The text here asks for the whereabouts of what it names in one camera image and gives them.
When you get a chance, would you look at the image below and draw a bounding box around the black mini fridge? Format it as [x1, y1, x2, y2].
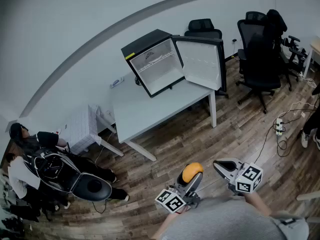
[120, 28, 228, 99]

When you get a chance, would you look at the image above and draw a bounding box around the white checked cloth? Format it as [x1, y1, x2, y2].
[63, 104, 103, 155]

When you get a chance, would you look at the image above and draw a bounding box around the grey pouch with black clip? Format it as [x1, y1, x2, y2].
[272, 210, 310, 240]

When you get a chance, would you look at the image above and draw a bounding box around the person's left forearm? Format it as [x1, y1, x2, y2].
[149, 211, 181, 240]

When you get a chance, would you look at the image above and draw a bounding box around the black round case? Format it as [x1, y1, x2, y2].
[70, 172, 113, 202]

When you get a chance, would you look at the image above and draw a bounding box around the white desk with wooden top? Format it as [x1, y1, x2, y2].
[303, 36, 320, 80]

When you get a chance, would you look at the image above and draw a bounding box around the blue white wipes pack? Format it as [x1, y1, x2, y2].
[109, 76, 125, 89]

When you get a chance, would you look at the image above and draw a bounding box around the black office chair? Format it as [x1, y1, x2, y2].
[266, 8, 309, 92]
[235, 18, 283, 115]
[184, 18, 230, 99]

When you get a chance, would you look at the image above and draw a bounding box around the small white table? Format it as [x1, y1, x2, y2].
[94, 110, 125, 158]

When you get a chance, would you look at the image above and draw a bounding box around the white cable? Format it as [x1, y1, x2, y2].
[297, 71, 318, 88]

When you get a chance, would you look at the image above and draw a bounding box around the person's grey striped sweater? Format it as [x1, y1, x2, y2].
[159, 195, 283, 240]

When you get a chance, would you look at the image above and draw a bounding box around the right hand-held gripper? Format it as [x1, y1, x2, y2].
[213, 158, 264, 194]

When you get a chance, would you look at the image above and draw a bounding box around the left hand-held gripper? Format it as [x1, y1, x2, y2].
[154, 172, 204, 215]

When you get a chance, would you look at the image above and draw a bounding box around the black floor cable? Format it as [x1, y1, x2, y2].
[253, 101, 316, 165]

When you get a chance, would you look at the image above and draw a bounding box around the large white table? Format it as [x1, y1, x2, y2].
[111, 71, 218, 162]

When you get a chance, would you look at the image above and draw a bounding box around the person's right forearm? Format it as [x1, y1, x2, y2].
[243, 191, 273, 217]

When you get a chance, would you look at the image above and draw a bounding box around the orange fruit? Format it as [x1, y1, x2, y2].
[181, 161, 204, 184]

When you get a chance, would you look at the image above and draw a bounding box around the white power strip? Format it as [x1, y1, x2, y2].
[275, 117, 286, 136]

